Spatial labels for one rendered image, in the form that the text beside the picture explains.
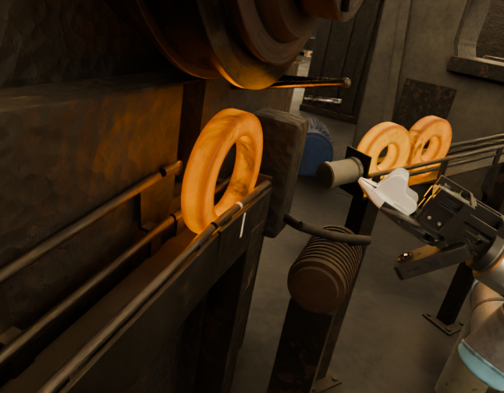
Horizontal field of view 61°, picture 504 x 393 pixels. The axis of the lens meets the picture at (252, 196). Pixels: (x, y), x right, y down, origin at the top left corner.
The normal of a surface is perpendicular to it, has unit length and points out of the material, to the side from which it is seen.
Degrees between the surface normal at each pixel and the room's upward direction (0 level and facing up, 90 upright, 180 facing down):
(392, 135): 90
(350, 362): 0
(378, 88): 90
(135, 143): 90
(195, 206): 100
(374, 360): 0
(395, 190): 89
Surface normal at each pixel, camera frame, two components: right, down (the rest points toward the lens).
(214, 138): -0.15, -0.48
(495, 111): -0.60, 0.24
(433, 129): 0.51, 0.43
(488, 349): -0.83, -0.12
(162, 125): 0.90, 0.30
